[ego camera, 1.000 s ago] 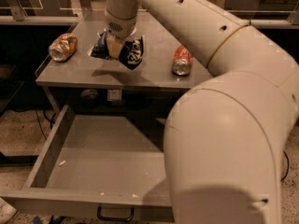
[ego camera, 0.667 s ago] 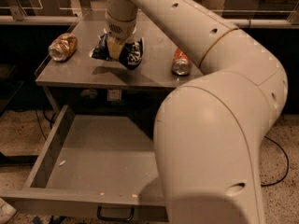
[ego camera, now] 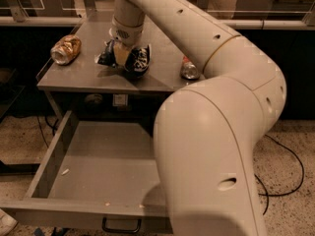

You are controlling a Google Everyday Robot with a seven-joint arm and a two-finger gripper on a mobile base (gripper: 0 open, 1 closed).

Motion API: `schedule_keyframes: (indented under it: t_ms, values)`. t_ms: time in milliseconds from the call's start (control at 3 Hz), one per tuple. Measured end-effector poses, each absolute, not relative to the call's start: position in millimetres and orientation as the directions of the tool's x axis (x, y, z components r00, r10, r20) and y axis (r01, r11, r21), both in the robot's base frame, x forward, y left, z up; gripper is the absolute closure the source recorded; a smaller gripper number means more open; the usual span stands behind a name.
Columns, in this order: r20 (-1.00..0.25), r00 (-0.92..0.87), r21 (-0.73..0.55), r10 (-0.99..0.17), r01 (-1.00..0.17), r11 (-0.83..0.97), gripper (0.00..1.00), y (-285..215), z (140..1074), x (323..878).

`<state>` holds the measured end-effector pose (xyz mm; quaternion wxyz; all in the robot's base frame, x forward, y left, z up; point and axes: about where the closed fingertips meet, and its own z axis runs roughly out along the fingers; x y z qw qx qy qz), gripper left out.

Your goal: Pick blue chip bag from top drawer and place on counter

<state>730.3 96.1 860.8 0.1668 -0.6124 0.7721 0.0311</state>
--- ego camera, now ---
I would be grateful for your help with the small white scrap in drawer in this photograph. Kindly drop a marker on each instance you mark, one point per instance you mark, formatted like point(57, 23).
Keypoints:
point(65, 172)

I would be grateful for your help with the crushed orange soda can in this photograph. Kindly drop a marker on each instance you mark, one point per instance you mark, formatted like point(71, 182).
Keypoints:
point(188, 70)

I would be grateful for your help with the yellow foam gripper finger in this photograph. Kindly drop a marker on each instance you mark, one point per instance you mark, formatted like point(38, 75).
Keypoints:
point(121, 53)

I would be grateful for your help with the grey metal counter table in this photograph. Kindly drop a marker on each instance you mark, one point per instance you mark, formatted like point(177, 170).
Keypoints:
point(87, 88)

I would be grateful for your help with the blue chip bag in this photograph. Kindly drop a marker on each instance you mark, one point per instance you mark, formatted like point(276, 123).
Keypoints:
point(137, 63)

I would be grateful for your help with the grey open drawer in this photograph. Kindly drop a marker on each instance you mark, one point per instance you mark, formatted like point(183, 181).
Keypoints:
point(113, 174)

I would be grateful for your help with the white wall outlet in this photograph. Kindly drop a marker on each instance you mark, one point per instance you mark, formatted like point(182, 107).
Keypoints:
point(120, 100)

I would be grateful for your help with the crushed gold soda can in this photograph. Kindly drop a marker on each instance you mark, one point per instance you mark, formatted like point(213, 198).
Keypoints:
point(66, 49)

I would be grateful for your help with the black drawer handle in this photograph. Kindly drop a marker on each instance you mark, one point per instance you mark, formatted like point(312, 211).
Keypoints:
point(121, 226)

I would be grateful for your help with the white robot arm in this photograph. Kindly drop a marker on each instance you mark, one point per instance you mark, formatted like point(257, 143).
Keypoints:
point(205, 133)

